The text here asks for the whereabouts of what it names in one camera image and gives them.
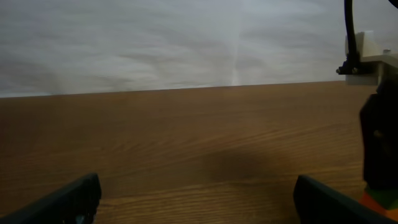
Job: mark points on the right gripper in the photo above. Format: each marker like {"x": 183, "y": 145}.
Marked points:
{"x": 388, "y": 82}

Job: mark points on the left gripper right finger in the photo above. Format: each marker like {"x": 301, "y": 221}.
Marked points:
{"x": 326, "y": 205}

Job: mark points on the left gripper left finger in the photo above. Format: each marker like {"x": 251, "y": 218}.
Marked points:
{"x": 62, "y": 205}

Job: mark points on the orange cube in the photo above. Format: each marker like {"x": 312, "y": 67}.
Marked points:
{"x": 371, "y": 202}

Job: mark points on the green cube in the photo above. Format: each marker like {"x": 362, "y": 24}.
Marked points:
{"x": 385, "y": 197}

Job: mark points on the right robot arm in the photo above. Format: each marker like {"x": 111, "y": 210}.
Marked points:
{"x": 395, "y": 2}

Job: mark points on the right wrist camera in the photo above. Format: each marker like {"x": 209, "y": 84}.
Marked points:
{"x": 370, "y": 46}

